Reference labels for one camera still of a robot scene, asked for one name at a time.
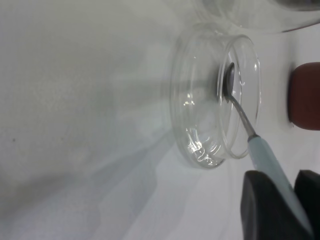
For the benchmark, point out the clear round glass lid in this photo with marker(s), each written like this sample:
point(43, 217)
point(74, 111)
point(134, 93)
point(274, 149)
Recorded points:
point(200, 112)

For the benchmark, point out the red ceramic mug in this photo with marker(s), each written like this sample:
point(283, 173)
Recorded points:
point(306, 97)

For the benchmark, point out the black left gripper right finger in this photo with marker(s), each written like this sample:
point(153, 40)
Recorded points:
point(311, 200)

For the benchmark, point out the clear double-wall glass cup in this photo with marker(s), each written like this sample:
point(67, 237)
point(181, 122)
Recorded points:
point(250, 17)

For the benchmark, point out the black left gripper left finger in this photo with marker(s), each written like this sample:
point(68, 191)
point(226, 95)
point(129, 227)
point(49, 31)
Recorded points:
point(262, 215)

